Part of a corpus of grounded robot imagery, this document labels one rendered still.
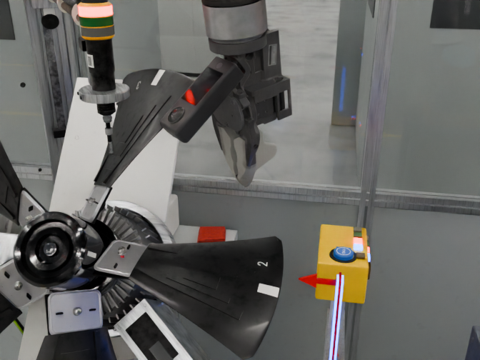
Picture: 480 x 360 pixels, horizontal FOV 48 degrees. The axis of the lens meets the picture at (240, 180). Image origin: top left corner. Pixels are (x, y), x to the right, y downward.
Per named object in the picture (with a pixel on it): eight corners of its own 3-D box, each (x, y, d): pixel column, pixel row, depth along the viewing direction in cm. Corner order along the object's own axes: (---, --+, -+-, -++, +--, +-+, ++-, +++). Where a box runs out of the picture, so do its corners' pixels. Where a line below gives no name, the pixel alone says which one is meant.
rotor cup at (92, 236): (39, 228, 96) (-2, 213, 84) (116, 210, 95) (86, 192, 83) (46, 308, 92) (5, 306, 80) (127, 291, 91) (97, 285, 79)
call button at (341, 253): (333, 251, 110) (333, 244, 110) (353, 253, 110) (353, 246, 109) (332, 262, 107) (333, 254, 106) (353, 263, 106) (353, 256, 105)
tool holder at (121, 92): (73, 90, 79) (63, 21, 75) (120, 85, 81) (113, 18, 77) (83, 106, 71) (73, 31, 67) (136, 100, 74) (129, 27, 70)
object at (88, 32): (78, 33, 73) (77, 23, 72) (111, 31, 74) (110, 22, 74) (84, 38, 69) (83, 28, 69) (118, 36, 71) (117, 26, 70)
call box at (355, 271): (318, 262, 124) (321, 222, 120) (362, 266, 123) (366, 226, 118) (314, 305, 110) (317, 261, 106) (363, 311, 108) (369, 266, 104)
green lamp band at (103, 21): (77, 23, 72) (76, 14, 72) (110, 21, 74) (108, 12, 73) (83, 28, 69) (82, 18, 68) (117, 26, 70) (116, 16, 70)
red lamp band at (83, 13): (76, 13, 72) (75, 3, 71) (108, 11, 73) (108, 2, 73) (82, 18, 68) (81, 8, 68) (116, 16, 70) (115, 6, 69)
